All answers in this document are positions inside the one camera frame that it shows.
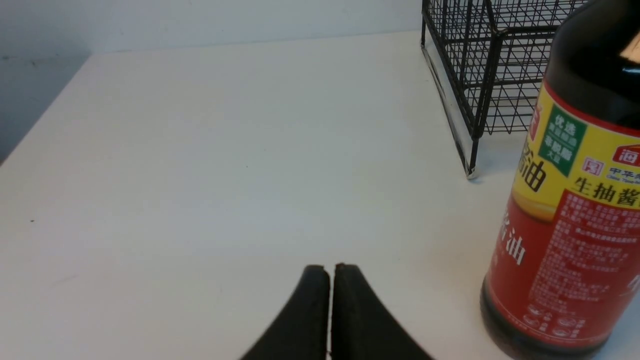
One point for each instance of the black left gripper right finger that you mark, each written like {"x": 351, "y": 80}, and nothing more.
{"x": 361, "y": 326}

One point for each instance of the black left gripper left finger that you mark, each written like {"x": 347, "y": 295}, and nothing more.
{"x": 300, "y": 330}

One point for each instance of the dark soy sauce bottle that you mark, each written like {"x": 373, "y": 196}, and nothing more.
{"x": 566, "y": 262}

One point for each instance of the black wire mesh rack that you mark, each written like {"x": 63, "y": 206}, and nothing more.
{"x": 488, "y": 58}

